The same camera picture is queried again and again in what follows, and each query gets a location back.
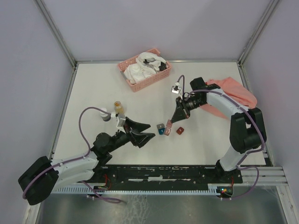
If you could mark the glass pill bottle yellow pills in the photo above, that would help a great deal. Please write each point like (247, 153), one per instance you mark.
(118, 107)

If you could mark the teal pill box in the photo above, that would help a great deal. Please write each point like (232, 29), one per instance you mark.
(161, 131)

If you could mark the white cloth in basket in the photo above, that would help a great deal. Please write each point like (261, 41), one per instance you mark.
(146, 65)

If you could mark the pink shirt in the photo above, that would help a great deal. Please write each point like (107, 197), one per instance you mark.
(236, 91)

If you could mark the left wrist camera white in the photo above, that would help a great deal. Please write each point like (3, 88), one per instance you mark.
(120, 119)

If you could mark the grey pill box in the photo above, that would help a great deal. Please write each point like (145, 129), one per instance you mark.
(160, 126)

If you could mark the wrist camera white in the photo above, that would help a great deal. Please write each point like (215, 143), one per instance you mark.
(177, 89)
(120, 119)

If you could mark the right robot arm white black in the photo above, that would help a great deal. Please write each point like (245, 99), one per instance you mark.
(247, 133)

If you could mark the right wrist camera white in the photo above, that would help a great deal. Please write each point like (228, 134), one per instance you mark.
(177, 89)

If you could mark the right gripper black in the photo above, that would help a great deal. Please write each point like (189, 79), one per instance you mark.
(181, 114)

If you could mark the red pill box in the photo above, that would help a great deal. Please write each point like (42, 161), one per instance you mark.
(168, 128)
(180, 130)

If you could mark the white cable duct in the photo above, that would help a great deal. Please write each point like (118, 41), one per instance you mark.
(82, 189)

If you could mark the white bottle cap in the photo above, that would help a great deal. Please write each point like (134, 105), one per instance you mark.
(105, 115)

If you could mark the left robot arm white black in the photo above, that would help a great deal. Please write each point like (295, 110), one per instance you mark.
(45, 175)

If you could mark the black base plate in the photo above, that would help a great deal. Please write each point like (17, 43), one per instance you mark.
(163, 177)

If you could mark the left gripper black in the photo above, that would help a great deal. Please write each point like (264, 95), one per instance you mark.
(140, 139)

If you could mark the pink plastic basket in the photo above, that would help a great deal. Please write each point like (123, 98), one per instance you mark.
(136, 87)

